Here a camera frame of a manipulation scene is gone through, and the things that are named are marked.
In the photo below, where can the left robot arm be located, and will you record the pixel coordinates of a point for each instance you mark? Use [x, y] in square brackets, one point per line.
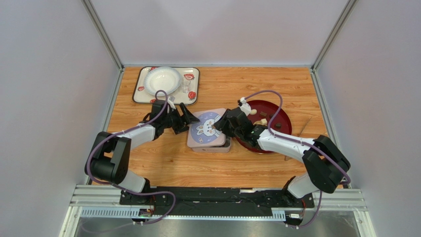
[108, 160]

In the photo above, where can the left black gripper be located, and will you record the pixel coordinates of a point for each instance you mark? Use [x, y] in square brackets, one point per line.
[181, 127]

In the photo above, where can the small clear glass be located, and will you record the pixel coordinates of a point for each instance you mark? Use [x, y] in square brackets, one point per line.
[185, 86]

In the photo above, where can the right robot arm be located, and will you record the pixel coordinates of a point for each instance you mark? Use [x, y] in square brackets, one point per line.
[326, 166]

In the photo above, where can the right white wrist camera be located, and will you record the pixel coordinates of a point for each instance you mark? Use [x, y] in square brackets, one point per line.
[244, 106]

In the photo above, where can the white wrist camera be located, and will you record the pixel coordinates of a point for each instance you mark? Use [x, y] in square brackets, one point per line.
[170, 101]
[244, 106]

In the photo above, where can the strawberry pattern square tray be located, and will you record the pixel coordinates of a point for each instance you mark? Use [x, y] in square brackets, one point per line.
[141, 96]

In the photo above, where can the white ceramic bowl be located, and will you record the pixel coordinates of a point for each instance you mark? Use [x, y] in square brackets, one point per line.
[167, 79]

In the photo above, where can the metal tongs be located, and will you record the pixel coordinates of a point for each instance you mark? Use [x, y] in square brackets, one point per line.
[286, 158]

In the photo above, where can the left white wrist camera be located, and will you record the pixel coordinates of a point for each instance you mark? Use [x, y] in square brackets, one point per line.
[170, 101]

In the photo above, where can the silver tin lid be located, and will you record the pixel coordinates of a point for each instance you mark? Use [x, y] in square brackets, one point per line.
[203, 134]

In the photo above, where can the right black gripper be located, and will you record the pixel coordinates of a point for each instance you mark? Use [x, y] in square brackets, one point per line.
[228, 121]

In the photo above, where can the square chocolate tin box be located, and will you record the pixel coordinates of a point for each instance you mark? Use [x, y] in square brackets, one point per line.
[225, 148]

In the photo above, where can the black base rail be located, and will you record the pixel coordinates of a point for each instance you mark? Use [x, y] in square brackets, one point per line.
[219, 202]

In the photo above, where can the red round plate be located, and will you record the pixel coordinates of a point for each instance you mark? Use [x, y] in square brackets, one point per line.
[270, 109]

